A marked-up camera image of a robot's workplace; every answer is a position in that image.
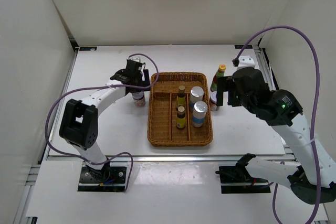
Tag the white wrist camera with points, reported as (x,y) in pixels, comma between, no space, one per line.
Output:
(135,58)
(243,62)

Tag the right red sauce bottle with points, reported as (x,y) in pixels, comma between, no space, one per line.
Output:
(219,73)

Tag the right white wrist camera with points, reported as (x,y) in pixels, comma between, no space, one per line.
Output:
(243,62)

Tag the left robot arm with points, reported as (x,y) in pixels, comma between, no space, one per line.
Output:
(79,125)

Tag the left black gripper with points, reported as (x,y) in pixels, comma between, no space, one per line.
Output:
(144,83)

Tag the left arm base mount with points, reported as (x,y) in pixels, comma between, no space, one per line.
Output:
(113,178)

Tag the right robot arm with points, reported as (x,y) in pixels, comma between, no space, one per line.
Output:
(282,111)

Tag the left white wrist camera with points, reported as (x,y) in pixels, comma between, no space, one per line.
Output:
(135,58)

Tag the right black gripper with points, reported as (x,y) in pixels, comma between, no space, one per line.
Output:
(226,84)

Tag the silver-lid bead jar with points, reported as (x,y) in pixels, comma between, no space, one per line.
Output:
(199,113)
(196,94)

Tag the wicker divided tray basket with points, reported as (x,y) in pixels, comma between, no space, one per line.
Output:
(162,116)

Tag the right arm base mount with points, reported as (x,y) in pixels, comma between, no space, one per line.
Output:
(234,179)

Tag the white-lid brown jar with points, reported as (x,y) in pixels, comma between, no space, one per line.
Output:
(139,99)
(213,101)

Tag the aluminium front rail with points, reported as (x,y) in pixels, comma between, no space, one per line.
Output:
(226,160)

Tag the left black table label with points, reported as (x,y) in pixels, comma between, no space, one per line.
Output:
(88,48)

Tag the right black table label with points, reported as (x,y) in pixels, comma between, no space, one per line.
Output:
(241,46)

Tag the black table label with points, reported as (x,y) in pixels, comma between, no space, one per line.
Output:
(88,48)
(241,46)

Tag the small yellow bottle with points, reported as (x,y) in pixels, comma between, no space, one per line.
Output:
(180,118)
(180,99)

